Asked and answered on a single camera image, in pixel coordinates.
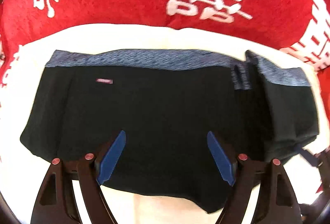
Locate black pants blue patterned trim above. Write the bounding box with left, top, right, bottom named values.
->
left=20, top=49, right=319, bottom=213

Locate peach cream blanket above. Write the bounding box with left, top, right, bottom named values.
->
left=1, top=24, right=329, bottom=223

